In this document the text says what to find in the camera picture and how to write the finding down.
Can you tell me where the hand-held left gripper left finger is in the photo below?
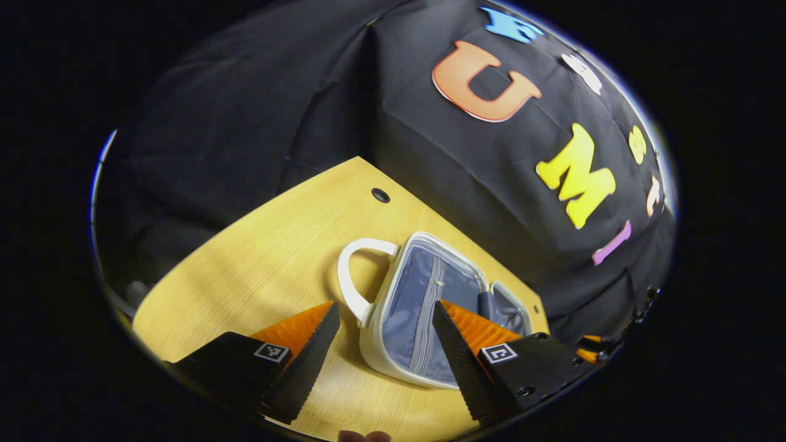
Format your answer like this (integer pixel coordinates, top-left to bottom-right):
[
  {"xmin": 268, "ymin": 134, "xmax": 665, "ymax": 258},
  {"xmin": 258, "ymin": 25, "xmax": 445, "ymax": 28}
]
[{"xmin": 166, "ymin": 301, "xmax": 341, "ymax": 425}]

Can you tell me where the white suitcase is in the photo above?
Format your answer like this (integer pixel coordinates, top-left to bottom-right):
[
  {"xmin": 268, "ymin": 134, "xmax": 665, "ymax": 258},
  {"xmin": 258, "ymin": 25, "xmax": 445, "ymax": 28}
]
[{"xmin": 337, "ymin": 231, "xmax": 535, "ymax": 391}]

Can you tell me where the black backdrop cloth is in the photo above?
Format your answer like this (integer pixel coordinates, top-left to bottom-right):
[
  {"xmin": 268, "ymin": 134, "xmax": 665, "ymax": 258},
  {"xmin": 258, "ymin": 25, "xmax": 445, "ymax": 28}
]
[{"xmin": 92, "ymin": 0, "xmax": 679, "ymax": 344}]

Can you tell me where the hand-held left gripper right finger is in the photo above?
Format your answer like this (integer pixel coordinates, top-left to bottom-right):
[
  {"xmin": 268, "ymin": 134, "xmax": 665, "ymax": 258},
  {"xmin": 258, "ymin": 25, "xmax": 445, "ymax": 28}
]
[{"xmin": 432, "ymin": 300, "xmax": 605, "ymax": 424}]

